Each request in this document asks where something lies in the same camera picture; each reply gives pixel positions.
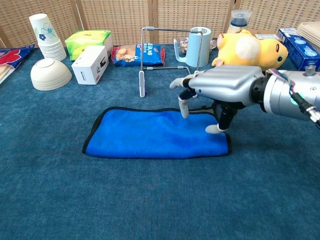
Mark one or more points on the yellow plush toy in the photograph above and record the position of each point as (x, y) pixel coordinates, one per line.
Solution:
(250, 50)

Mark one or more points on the cream upturned bowl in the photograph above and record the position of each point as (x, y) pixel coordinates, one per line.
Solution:
(50, 75)

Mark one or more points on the rubber gloves package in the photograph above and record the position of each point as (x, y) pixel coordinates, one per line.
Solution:
(12, 58)

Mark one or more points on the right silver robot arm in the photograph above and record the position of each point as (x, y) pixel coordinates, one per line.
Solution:
(280, 95)

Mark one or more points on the blue and grey cloth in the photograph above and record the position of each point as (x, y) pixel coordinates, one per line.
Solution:
(150, 135)

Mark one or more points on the white product box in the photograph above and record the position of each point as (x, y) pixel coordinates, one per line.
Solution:
(87, 66)

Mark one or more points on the beige lidded food container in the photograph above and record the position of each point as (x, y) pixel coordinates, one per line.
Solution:
(310, 31)

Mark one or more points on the stack of paper cups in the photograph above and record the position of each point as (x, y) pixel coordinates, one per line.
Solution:
(47, 37)

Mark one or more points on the brown cardboard box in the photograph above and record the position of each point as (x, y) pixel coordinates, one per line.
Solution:
(265, 33)

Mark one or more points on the clear snack packet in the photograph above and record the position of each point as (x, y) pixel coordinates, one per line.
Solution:
(184, 44)

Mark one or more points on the teal table cloth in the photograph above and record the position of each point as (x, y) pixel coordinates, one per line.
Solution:
(175, 200)

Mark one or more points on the long blue box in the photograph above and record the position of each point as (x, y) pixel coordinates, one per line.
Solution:
(300, 50)

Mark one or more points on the blue biscuit bag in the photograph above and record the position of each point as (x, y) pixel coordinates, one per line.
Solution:
(130, 56)

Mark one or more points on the light blue pitcher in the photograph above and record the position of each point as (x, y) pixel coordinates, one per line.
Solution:
(193, 52)

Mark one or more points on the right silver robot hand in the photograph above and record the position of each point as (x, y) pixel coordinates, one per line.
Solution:
(225, 82)

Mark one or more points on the clear jar with blue lid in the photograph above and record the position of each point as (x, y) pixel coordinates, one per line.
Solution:
(238, 22)

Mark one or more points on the woven wooden folding screen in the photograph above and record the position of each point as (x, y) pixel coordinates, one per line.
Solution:
(120, 17)

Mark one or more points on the green tissue box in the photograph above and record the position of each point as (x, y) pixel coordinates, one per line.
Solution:
(85, 40)

